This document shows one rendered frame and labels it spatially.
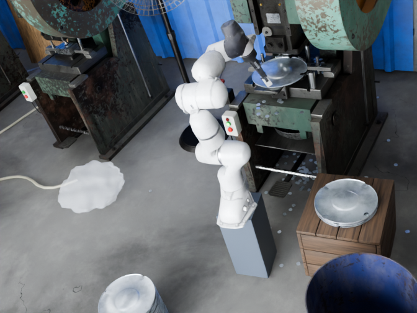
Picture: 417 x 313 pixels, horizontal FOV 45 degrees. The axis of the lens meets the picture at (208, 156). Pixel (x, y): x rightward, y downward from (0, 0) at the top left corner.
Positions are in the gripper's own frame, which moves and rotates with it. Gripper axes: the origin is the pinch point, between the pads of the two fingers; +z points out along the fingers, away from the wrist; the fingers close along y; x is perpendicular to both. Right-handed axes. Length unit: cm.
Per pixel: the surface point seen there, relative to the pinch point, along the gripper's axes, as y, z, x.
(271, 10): -12.3, -23.0, 21.8
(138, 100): -145, 41, -83
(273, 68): -14.1, 6.0, 7.7
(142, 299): 50, 23, -110
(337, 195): 50, 44, -6
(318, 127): 21.2, 26.4, 6.6
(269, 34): -13.6, -12.1, 15.0
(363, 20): 28, -14, 47
